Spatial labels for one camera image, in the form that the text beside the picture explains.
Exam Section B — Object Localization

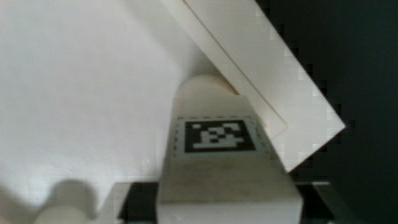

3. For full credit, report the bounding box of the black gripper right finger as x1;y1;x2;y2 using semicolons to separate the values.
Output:
295;181;356;224

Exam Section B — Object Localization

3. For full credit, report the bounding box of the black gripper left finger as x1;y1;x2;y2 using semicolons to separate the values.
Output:
96;181;160;224

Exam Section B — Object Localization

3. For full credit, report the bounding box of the white table leg with tag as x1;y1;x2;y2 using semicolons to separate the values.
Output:
157;75;304;224

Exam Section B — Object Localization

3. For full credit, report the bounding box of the white square tabletop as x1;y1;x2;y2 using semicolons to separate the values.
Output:
0;0;345;224

